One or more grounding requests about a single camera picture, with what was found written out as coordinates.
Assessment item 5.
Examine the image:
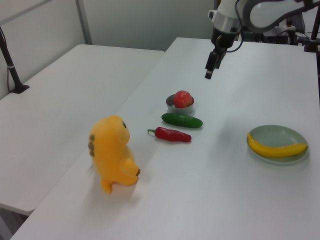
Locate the yellow plush dinosaur toy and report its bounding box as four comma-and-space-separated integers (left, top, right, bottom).
89, 114, 141, 195

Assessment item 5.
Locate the dark red camera pole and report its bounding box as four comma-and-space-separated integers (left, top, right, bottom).
303, 14, 320, 52

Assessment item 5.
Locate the red apple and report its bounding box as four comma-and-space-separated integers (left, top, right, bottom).
172, 90, 195, 109

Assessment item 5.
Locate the yellow banana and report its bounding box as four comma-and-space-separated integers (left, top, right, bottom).
247, 132, 308, 158

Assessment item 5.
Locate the grey partition post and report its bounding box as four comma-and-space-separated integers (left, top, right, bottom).
74, 0, 93, 45

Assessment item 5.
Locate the green cucumber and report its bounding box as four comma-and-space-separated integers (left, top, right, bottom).
161, 112, 204, 130

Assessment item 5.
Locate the pale green plastic plate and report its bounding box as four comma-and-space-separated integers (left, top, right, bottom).
246, 124, 309, 166

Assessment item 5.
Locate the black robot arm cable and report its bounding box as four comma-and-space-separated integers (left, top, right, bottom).
224, 0, 245, 53

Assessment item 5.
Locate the black camera pole with base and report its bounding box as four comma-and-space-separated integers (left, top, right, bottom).
0, 26, 30, 94

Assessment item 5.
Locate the black electronics equipment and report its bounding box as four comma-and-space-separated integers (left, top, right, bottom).
243, 14, 312, 46

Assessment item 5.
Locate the red chili pepper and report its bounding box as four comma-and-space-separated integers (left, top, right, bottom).
147, 126, 193, 145

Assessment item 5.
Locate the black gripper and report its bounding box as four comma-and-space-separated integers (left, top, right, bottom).
204, 26, 238, 80

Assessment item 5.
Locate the grey metal bowl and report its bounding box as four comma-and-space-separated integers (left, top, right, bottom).
165, 94, 197, 116

